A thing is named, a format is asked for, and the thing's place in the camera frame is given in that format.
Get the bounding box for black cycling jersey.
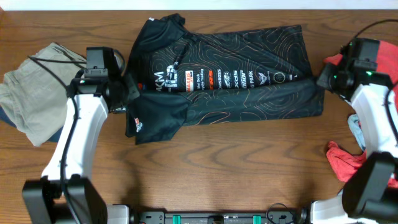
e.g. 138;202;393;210
125;14;324;144

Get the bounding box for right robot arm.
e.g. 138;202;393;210
303;38;397;223

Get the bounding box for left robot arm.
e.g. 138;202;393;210
22;47;135;223

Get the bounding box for light grey garment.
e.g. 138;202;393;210
347;114;366;151

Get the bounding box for red shirt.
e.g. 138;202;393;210
326;41;397;182

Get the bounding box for folded khaki trousers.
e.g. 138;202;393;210
1;43;86;146

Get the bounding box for folded navy garment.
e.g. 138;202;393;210
0;108;62;142

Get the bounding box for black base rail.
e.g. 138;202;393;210
105;202;312;224

